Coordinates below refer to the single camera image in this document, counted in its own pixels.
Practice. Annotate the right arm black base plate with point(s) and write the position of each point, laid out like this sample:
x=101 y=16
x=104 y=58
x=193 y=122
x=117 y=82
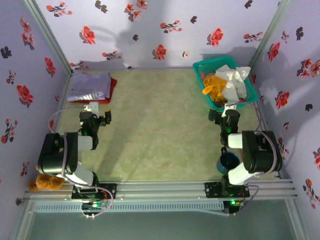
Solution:
x=211 y=190

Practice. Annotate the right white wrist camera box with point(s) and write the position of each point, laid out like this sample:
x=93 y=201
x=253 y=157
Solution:
x=230 y=107

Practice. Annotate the crumpled white t-shirt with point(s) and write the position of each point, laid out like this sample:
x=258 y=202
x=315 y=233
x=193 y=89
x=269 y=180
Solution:
x=233 y=82

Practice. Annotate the folded lavender printed t-shirt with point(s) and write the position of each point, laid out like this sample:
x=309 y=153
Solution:
x=90 y=85

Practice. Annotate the aluminium mounting rail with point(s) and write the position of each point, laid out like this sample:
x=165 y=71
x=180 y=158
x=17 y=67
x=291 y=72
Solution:
x=160 y=190

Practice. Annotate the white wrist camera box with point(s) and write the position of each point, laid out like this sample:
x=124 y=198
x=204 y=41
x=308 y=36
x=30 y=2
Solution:
x=91 y=107
x=230 y=107

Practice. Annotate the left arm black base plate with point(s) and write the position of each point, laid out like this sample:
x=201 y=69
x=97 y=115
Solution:
x=111 y=191

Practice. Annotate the brown teddy bear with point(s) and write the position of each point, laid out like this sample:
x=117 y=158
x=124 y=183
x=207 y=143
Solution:
x=47 y=182

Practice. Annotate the orange yellow t-shirt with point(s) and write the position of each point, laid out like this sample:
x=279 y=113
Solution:
x=212 y=86

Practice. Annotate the folded red t-shirt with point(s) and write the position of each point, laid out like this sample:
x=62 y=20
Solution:
x=113 y=86

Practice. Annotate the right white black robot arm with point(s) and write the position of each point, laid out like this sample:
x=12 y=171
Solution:
x=260 y=152

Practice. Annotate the dark blue mug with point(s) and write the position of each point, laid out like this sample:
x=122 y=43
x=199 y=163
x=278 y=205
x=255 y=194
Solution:
x=227 y=161

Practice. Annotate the teal plastic basket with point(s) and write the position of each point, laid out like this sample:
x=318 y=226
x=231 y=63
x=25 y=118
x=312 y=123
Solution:
x=200 y=65

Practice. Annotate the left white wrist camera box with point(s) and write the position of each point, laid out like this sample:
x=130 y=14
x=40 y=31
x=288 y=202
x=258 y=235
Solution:
x=91 y=107

